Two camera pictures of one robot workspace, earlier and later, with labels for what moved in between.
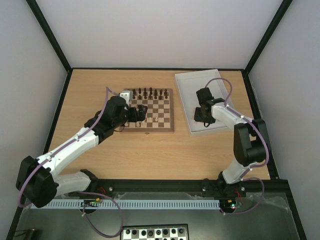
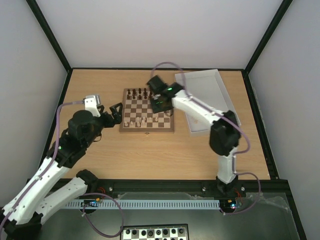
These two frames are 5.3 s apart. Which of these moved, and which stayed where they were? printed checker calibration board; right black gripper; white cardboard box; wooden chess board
Moved: right black gripper
Stayed: printed checker calibration board; wooden chess board; white cardboard box
